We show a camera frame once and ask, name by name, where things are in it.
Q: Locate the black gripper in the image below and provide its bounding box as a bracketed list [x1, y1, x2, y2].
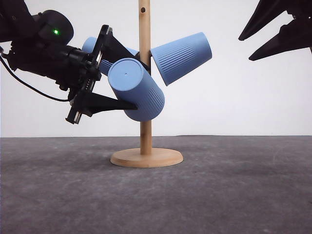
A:
[55, 24, 152, 124]

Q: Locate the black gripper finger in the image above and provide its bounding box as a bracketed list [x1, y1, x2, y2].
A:
[238, 0, 312, 41]
[249, 17, 312, 61]

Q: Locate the large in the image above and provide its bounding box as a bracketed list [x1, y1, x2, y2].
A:
[108, 58, 165, 121]

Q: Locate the blue cup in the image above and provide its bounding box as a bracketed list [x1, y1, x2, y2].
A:
[82, 37, 139, 75]
[150, 32, 213, 85]

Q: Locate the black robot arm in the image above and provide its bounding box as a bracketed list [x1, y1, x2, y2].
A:
[0, 0, 150, 124]

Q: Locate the wooden mug tree stand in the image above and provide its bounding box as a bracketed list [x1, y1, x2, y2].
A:
[110, 0, 184, 168]

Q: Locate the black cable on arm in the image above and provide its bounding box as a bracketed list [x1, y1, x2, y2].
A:
[0, 55, 69, 102]

